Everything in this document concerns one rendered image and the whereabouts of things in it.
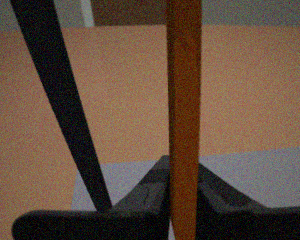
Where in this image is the grey loop with orange handle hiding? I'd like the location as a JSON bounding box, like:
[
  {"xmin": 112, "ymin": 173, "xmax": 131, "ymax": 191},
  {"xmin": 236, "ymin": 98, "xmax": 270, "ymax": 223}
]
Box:
[{"xmin": 166, "ymin": 0, "xmax": 202, "ymax": 240}]

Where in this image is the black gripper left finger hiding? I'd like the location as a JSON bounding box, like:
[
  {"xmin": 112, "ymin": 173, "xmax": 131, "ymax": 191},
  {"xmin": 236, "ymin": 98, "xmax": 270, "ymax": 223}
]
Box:
[{"xmin": 11, "ymin": 155, "xmax": 171, "ymax": 240}]

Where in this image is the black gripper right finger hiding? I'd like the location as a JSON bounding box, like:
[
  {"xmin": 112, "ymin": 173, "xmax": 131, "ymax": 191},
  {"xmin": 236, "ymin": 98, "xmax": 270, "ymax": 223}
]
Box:
[{"xmin": 195, "ymin": 163, "xmax": 300, "ymax": 240}]

